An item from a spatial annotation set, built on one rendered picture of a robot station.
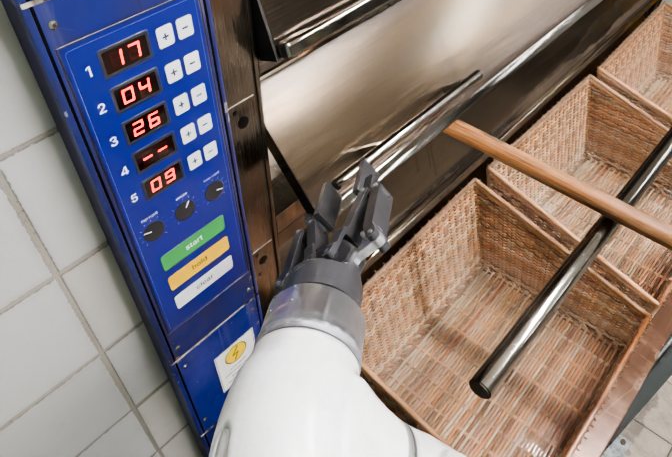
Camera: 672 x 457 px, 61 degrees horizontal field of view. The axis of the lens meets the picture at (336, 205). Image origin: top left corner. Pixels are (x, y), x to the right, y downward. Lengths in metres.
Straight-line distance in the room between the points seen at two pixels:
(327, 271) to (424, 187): 0.69
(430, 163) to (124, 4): 0.80
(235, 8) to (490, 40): 0.55
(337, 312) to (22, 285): 0.31
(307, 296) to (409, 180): 0.69
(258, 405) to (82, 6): 0.32
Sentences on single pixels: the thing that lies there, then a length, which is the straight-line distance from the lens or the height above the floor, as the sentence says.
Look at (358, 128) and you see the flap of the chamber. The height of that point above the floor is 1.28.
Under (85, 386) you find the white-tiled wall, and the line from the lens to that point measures 0.79.
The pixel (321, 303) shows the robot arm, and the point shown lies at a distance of 0.48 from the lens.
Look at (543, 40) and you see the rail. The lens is 1.14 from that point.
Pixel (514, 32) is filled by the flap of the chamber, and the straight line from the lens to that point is 1.11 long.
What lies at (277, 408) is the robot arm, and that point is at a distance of 0.40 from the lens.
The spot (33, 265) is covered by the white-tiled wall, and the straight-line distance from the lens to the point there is 0.63.
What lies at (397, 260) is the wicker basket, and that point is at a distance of 1.22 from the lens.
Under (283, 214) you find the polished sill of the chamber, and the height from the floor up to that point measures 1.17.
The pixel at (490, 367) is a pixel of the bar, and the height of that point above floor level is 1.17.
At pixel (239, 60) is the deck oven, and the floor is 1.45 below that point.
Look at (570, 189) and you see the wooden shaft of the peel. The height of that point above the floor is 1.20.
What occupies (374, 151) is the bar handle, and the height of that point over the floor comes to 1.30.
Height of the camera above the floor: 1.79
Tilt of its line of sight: 46 degrees down
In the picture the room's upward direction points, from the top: straight up
